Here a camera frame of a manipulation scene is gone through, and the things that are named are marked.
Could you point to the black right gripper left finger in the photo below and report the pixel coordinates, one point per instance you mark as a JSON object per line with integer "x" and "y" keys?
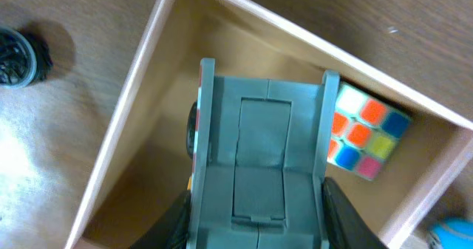
{"x": 171, "y": 230}

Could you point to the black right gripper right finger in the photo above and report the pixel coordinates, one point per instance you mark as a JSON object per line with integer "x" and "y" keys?
{"x": 345, "y": 228}

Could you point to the beige cardboard box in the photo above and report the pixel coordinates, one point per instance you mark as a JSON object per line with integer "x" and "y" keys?
{"x": 142, "y": 165}

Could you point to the colourful puzzle cube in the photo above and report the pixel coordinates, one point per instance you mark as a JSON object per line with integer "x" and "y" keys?
{"x": 365, "y": 132}

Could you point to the yellow grey toy truck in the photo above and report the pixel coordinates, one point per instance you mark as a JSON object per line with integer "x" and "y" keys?
{"x": 259, "y": 159}

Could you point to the blue ball toy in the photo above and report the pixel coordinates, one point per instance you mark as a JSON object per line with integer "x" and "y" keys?
{"x": 450, "y": 234}

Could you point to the black round lid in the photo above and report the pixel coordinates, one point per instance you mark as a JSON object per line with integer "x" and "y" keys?
{"x": 25, "y": 59}

